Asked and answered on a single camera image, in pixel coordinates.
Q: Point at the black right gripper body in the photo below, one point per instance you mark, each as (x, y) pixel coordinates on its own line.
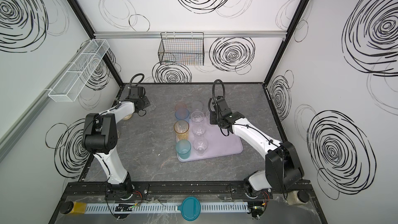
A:
(216, 117)

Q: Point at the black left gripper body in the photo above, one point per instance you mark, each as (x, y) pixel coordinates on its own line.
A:
(144, 102)

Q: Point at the clear faceted tumbler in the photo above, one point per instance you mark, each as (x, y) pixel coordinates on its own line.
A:
(198, 129)
(200, 145)
(197, 117)
(150, 105)

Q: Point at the frosted dimpled glass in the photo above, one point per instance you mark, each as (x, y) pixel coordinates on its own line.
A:
(197, 106)

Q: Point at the tall blue textured glass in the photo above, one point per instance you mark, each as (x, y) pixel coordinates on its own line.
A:
(182, 114)

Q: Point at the tall yellow plastic glass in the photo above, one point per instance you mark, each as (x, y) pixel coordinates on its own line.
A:
(181, 129)

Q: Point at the teal dimpled plastic glass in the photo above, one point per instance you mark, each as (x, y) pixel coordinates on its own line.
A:
(183, 148)

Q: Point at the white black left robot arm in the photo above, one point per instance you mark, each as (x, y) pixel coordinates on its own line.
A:
(100, 137)

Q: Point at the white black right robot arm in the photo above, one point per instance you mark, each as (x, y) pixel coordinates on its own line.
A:
(282, 166)

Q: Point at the lilac plastic tray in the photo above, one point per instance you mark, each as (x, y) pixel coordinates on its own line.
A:
(218, 144)

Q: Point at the oat jar with beige lid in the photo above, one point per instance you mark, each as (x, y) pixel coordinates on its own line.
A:
(128, 117)

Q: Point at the small pink plastic glass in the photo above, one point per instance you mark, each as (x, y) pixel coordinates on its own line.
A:
(180, 105)

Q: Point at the teal round lid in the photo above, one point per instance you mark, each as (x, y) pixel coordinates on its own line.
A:
(190, 208)

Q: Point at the grain jar with black lid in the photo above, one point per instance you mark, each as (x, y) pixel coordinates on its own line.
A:
(298, 197)

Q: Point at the yellow jar with black lid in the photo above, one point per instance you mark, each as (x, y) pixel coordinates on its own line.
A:
(70, 207)

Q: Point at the white mesh wall shelf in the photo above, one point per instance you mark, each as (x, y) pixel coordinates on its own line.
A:
(81, 72)

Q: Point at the black wire wall basket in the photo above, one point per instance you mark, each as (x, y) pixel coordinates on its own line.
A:
(185, 51)

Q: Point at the aluminium wall rail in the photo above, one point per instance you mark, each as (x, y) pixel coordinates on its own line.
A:
(189, 34)

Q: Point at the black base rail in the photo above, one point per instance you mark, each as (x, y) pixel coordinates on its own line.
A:
(148, 190)

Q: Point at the white slotted cable duct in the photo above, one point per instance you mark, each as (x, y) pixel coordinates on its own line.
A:
(160, 208)

